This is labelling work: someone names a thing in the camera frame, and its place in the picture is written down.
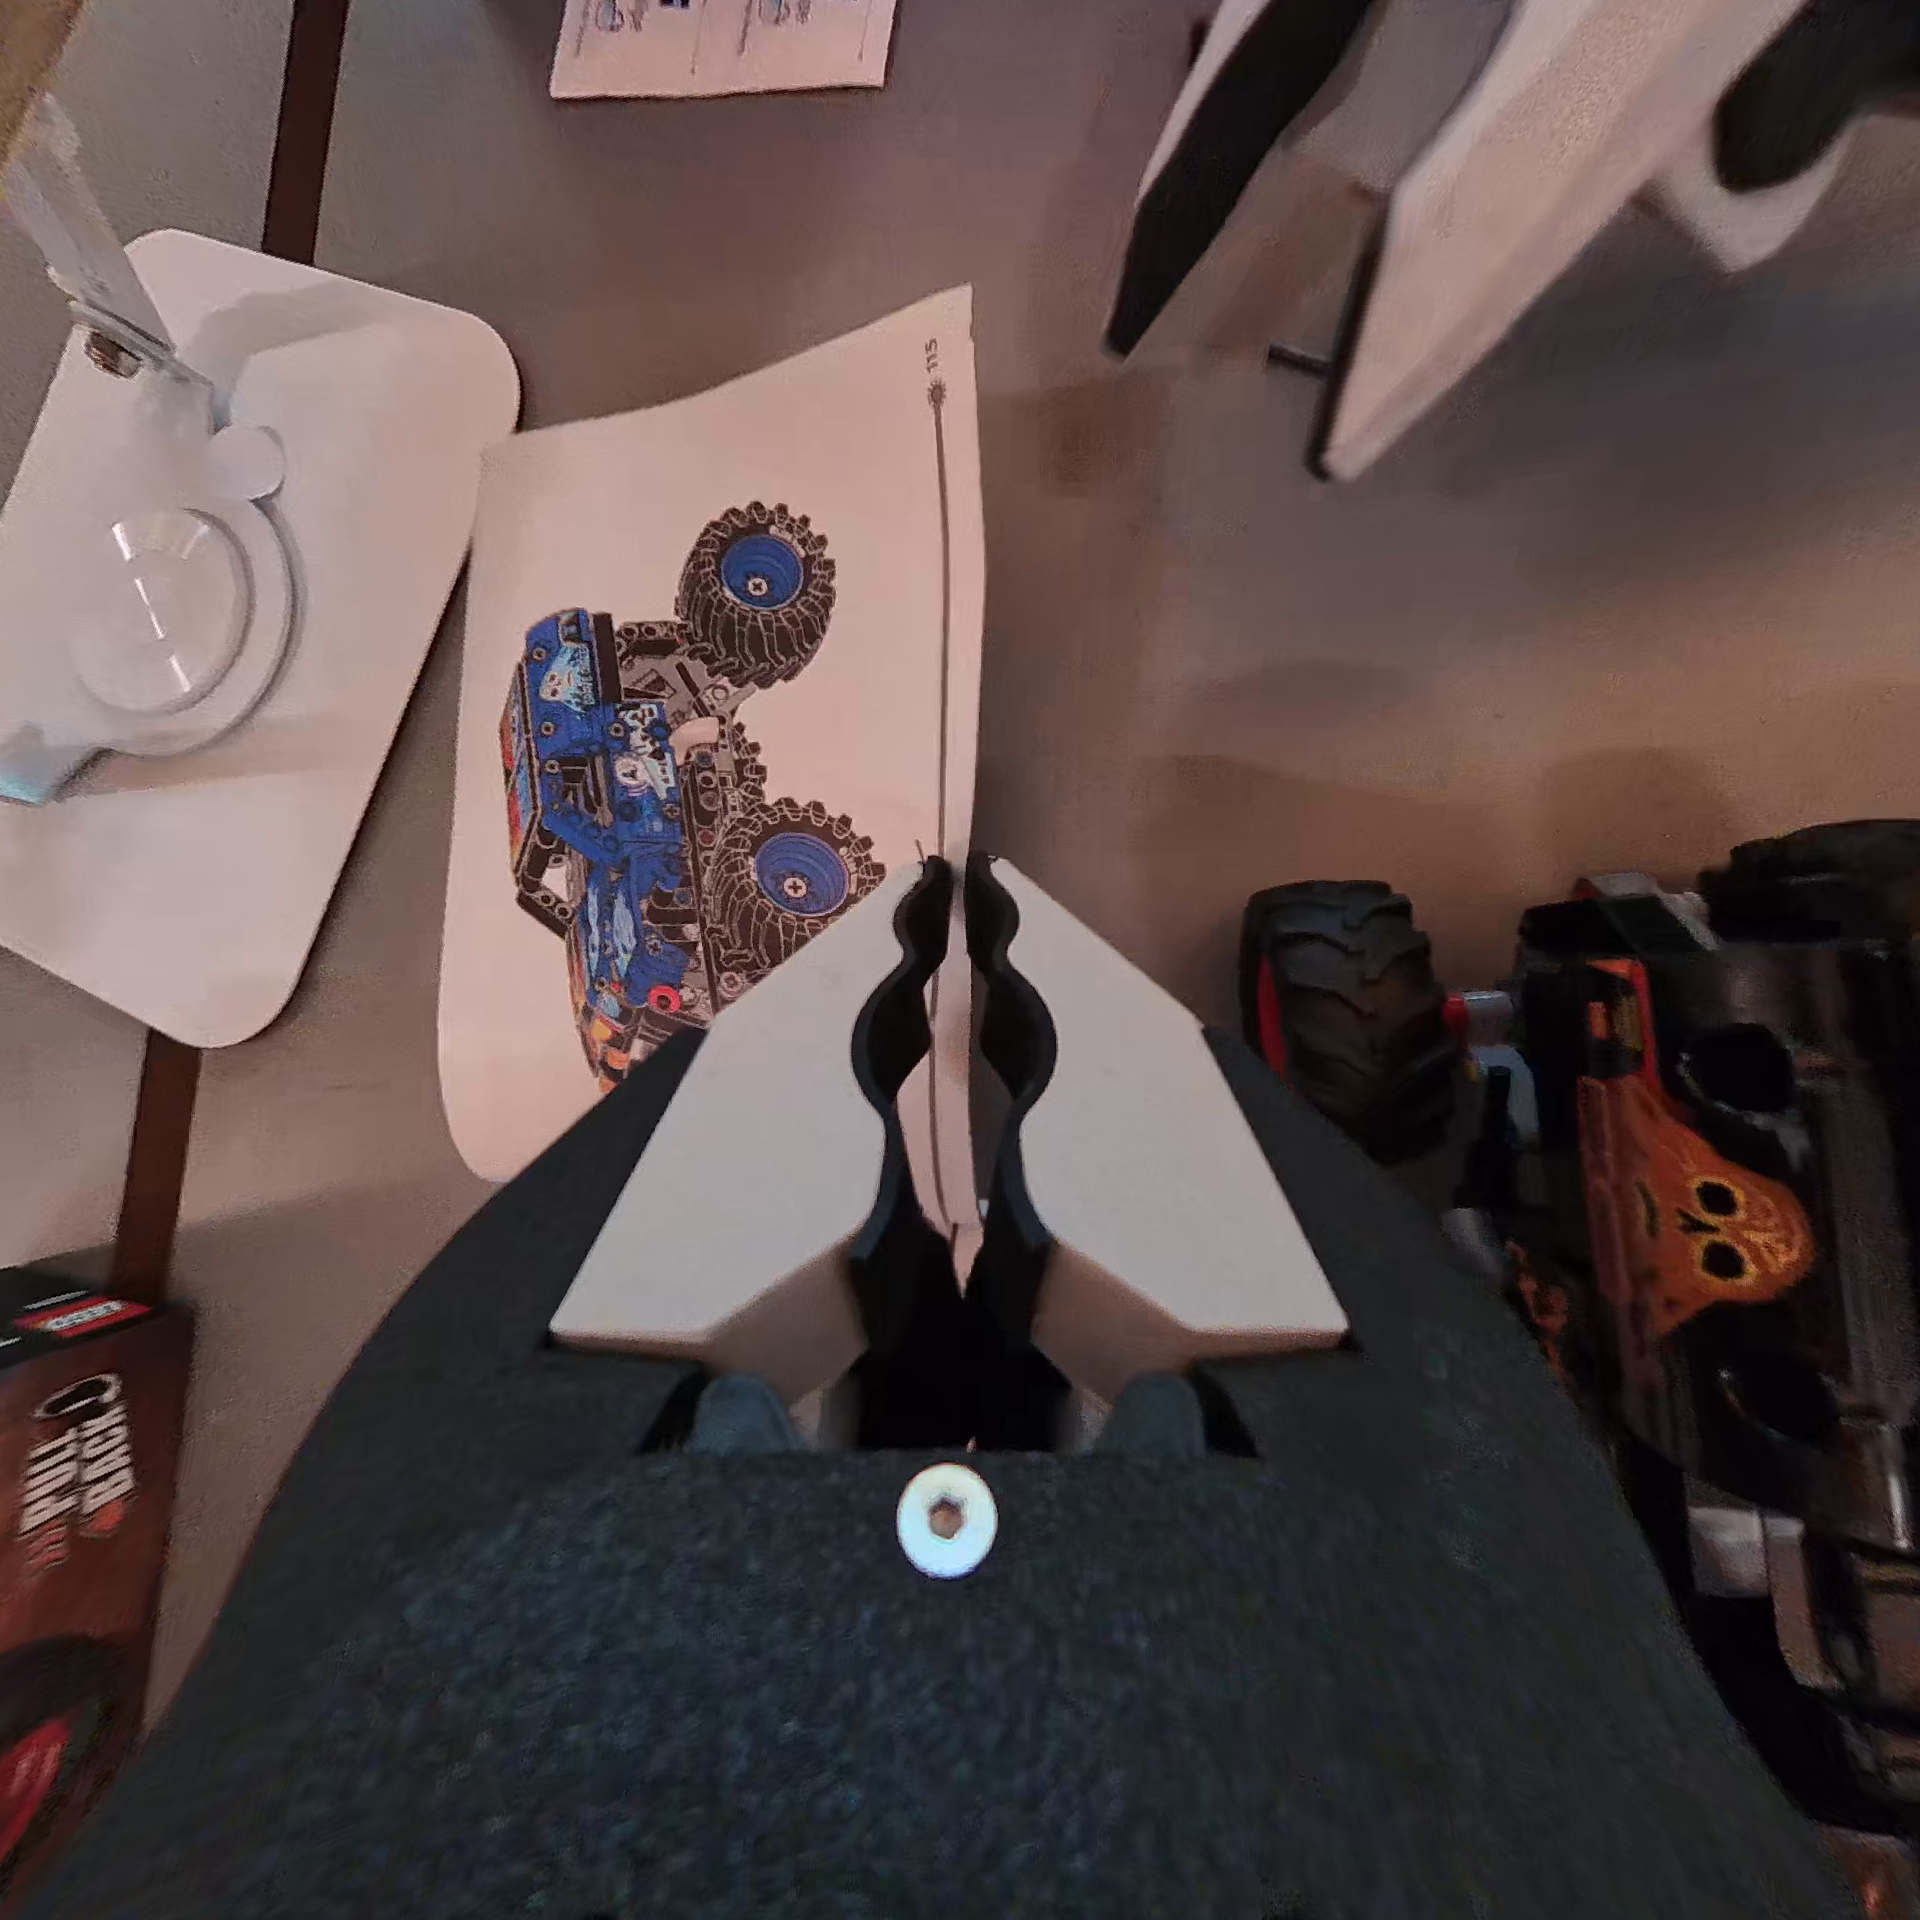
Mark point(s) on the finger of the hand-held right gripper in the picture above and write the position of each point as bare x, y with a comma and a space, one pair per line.
1200, 68
1530, 196

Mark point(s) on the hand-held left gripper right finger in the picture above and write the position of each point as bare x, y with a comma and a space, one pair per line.
1172, 1186

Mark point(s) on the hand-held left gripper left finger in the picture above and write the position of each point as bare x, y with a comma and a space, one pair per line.
735, 1172

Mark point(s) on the black lego monster truck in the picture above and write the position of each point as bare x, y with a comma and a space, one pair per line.
1652, 1142

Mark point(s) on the lego instruction booklet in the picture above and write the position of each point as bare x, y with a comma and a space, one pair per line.
839, 452

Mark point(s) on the dark lego set box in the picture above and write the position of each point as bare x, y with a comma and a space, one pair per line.
77, 1501

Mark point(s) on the white printed paper sheet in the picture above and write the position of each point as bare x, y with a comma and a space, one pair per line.
720, 53

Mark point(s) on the white magnifier desk lamp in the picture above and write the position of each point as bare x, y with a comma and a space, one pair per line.
301, 750

